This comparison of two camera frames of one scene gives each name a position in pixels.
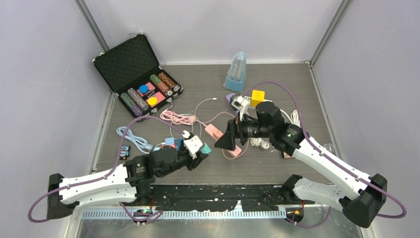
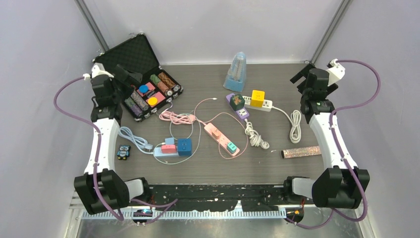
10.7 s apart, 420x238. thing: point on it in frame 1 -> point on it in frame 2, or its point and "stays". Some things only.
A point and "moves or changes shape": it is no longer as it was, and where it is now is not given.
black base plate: [196, 198] stays
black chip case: [132, 69] stays
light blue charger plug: [169, 141] stays
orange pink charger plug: [217, 133] stays
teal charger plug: [206, 149] moves or changes shape
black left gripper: [193, 162] -> [131, 79]
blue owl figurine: [125, 151] stays
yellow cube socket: [257, 96] stays
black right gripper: [228, 141] -> [304, 73]
